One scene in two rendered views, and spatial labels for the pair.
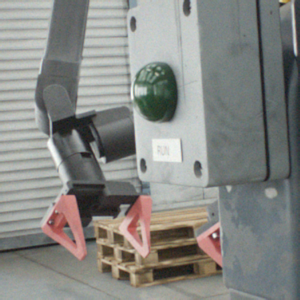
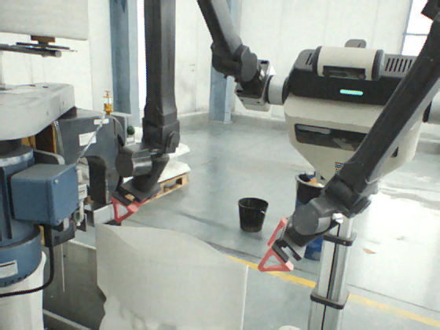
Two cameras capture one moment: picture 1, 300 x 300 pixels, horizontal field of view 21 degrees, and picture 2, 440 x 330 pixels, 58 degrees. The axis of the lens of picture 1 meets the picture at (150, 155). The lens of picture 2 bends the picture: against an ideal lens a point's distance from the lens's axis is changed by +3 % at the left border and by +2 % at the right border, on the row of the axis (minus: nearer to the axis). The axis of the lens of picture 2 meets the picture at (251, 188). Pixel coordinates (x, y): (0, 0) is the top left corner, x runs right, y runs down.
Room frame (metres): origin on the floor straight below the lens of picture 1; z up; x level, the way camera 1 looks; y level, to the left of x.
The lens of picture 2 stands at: (1.59, -0.51, 1.53)
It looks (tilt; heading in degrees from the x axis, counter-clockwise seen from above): 18 degrees down; 139
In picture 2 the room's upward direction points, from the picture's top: 5 degrees clockwise
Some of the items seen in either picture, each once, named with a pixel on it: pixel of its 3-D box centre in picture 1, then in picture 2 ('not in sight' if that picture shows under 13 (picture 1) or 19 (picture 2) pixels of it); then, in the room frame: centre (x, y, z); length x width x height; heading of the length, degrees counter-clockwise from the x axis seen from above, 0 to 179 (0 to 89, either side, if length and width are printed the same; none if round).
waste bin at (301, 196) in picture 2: not in sight; (318, 215); (-0.32, 1.96, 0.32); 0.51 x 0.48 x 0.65; 116
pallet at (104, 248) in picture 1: (184, 242); not in sight; (6.50, -0.23, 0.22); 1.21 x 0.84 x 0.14; 116
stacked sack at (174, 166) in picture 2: not in sight; (162, 170); (-2.41, 1.59, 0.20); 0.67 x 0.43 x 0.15; 116
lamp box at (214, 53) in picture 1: (203, 90); (120, 128); (0.40, -0.03, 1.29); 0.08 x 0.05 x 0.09; 26
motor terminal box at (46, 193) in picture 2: not in sight; (48, 198); (0.83, -0.34, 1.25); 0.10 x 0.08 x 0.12; 141
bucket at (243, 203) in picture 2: not in sight; (251, 215); (-0.95, 1.77, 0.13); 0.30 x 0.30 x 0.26
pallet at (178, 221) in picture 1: (180, 225); not in sight; (6.46, -0.20, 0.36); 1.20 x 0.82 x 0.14; 112
